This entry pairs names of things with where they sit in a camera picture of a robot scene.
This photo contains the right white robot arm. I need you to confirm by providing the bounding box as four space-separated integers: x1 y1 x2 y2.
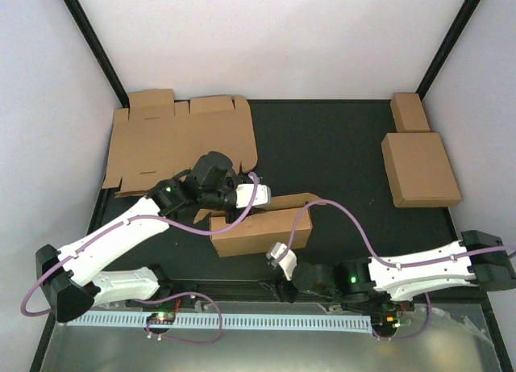
267 230 515 310

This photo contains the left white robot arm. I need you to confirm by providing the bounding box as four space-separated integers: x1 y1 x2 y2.
35 151 260 323

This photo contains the large folded cardboard box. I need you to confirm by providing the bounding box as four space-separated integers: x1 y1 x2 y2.
381 132 461 208

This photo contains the small folded cardboard box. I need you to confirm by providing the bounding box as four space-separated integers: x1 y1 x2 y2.
390 93 431 133

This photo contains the flat cardboard blank stack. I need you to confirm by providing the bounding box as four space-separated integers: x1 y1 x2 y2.
102 89 258 197

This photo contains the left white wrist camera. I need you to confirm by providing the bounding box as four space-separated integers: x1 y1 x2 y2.
235 183 272 209

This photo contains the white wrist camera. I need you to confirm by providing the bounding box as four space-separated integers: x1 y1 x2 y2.
266 242 298 281
235 183 272 209

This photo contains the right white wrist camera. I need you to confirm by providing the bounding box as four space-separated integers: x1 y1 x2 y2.
266 242 298 281

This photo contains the white slotted cable duct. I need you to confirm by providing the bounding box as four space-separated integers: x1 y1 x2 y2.
67 311 372 334

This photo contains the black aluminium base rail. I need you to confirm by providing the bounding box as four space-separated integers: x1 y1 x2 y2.
92 278 347 308

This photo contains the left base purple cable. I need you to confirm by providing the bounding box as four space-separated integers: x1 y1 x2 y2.
144 291 223 345

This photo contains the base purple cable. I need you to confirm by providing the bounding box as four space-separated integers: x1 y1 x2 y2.
144 291 223 345
371 293 433 343

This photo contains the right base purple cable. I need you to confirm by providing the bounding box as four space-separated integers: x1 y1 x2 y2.
371 293 433 343

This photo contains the left black frame post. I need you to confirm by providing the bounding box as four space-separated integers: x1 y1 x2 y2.
62 0 129 108

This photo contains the black frame post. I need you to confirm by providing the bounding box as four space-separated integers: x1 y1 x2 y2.
416 0 482 100
62 0 129 108

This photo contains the right black frame post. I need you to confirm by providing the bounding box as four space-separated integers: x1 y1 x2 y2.
416 0 482 100

